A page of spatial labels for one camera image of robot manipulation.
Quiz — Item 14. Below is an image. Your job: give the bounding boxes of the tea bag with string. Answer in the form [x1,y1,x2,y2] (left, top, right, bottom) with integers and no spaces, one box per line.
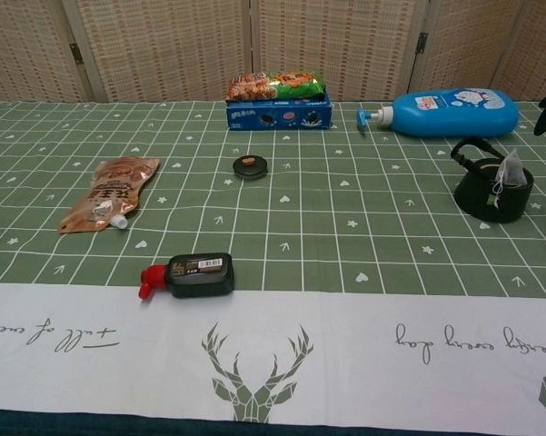
[490,148,527,211]

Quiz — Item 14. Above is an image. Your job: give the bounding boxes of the black cast iron teapot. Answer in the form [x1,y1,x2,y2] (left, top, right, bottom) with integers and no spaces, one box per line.
[451,135,535,224]

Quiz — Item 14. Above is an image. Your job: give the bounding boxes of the orange and green snack bag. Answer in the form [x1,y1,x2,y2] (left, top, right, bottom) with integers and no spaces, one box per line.
[225,70,325,103]

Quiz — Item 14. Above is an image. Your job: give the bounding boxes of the black round cap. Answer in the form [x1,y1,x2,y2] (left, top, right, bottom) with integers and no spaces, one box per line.
[232,154,270,180]

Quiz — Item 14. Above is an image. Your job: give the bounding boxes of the blue pump detergent bottle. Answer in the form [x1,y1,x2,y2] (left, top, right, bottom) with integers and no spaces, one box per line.
[356,87,521,139]

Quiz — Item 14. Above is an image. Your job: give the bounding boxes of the blue cookie box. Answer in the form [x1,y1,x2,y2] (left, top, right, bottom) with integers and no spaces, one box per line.
[225,93,333,133]

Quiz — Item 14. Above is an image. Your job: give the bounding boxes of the green grid deer tablecloth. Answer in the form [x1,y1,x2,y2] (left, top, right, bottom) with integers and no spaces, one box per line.
[0,98,546,426]

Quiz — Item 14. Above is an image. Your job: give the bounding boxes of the woven folding screen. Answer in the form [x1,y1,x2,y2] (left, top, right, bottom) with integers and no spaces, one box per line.
[0,0,546,104]

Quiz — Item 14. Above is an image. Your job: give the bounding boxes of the black ink bottle red cap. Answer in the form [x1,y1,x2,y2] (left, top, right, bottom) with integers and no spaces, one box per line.
[138,253,235,301]

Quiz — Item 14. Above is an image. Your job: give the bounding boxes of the brown spout pouch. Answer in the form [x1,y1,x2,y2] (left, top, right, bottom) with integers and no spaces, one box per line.
[57,156,161,235]

